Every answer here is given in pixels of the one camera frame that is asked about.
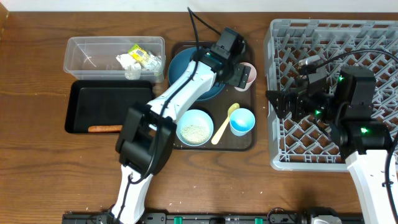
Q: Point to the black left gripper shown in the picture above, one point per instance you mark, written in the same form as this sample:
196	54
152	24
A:
242	78

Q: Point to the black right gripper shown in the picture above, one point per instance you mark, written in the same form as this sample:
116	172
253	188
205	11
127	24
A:
298	96

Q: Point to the pink plastic cup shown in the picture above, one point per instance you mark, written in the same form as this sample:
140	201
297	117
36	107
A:
251	77

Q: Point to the light blue plastic cup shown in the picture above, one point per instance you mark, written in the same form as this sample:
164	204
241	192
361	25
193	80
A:
241	121

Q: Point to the green snack wrapper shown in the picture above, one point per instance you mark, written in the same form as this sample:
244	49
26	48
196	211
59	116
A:
147	60

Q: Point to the orange carrot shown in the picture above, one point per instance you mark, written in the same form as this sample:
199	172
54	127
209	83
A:
105	129

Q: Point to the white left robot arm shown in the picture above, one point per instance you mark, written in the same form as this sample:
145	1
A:
147	136

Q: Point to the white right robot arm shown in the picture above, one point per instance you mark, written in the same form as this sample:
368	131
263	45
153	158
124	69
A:
365	144

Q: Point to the grey dishwasher rack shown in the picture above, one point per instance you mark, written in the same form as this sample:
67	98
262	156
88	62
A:
301	146

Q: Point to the black waste tray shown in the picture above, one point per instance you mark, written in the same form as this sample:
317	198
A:
103	102

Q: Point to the clear plastic waste bin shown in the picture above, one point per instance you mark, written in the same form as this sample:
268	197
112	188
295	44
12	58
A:
94	58

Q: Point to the yellow plastic spoon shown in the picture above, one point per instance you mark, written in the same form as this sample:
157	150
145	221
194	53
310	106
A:
217	136

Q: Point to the dark brown serving tray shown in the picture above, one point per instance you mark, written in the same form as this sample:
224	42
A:
217	108

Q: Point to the dark blue bowl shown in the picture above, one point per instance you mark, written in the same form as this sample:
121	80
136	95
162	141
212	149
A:
179	64

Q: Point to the light blue rice bowl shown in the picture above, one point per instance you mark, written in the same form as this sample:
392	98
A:
195	128

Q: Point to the crumpled white tissue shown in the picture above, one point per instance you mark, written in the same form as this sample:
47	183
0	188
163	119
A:
130	65

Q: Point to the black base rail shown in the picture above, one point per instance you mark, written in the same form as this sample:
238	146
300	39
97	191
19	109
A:
161	218

